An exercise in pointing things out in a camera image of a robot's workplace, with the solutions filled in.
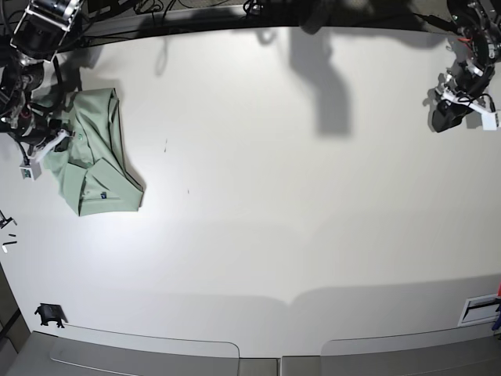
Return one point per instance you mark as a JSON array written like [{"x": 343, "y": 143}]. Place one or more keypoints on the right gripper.
[{"x": 58, "y": 136}]

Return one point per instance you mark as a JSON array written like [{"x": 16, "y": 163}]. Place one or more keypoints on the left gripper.
[{"x": 456, "y": 99}]

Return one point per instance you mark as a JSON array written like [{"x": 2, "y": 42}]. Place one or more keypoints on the light green T-shirt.
[{"x": 91, "y": 171}]

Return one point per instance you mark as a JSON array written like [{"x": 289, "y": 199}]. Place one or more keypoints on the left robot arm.
[{"x": 478, "y": 29}]

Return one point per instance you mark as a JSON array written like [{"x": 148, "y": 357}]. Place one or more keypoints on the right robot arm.
[{"x": 44, "y": 28}]

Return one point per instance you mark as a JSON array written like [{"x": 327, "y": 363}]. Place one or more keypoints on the small black and white parts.
[{"x": 6, "y": 244}]

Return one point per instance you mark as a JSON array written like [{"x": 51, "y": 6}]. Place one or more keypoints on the black clamp on table edge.
[{"x": 51, "y": 313}]

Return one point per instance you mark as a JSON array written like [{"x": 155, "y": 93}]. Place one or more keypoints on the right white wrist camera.
[{"x": 30, "y": 171}]

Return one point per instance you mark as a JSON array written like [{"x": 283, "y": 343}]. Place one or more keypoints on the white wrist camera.
[
  {"x": 30, "y": 171},
  {"x": 490, "y": 121}
]

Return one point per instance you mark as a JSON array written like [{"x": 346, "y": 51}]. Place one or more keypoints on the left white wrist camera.
[{"x": 490, "y": 121}]

